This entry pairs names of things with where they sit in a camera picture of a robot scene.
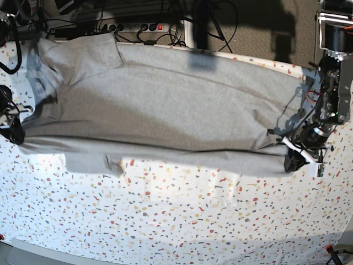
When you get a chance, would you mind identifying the white power strip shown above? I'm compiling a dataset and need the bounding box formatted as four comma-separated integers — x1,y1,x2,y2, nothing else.
99,23,169,33

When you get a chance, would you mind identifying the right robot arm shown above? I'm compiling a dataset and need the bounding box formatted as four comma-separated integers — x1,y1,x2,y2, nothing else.
1,1,36,145

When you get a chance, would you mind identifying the red clamp right corner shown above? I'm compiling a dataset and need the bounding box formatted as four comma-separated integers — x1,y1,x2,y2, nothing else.
325,245,334,255

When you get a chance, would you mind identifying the black power adapter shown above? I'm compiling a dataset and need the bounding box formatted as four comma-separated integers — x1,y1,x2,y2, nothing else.
54,28,90,39

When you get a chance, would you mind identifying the grey T-shirt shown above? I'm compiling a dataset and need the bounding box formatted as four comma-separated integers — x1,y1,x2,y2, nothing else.
20,34,306,177

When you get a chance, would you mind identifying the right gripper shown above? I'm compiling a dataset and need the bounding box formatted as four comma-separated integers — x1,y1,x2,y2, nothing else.
1,85,33,145

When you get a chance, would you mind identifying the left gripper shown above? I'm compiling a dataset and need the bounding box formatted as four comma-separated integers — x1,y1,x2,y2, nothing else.
282,123,331,173

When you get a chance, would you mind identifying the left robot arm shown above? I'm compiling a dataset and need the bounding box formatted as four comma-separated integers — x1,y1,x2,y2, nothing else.
282,1,352,177

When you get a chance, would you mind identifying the white metal table leg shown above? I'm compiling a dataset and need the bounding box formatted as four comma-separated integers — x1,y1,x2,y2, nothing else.
184,20,195,49

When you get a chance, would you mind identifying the black table clamp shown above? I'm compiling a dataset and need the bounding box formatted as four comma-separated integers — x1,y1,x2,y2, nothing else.
144,40,156,45

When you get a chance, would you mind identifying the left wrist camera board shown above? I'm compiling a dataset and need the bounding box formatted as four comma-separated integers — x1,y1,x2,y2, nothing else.
308,163,327,178

